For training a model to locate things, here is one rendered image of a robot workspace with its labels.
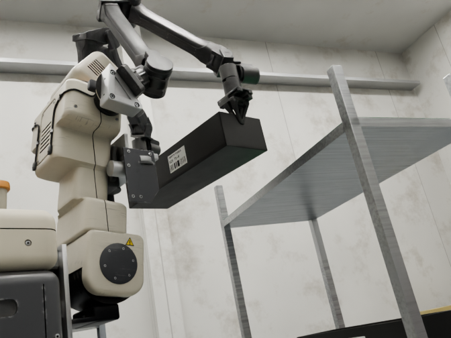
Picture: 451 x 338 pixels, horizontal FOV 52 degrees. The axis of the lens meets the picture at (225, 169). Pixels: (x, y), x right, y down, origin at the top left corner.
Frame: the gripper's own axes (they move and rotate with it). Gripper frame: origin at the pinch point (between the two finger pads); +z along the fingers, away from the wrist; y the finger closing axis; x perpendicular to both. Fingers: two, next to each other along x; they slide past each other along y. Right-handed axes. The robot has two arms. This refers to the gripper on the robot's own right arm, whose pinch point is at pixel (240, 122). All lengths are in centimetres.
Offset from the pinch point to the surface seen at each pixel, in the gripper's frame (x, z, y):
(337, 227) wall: -499, -60, 313
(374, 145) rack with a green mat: -19.3, 19.0, -29.1
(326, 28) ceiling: -540, -392, 247
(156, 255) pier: -217, -48, 381
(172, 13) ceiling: -282, -398, 336
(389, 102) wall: -682, -275, 251
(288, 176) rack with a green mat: -11.1, 18.5, -3.6
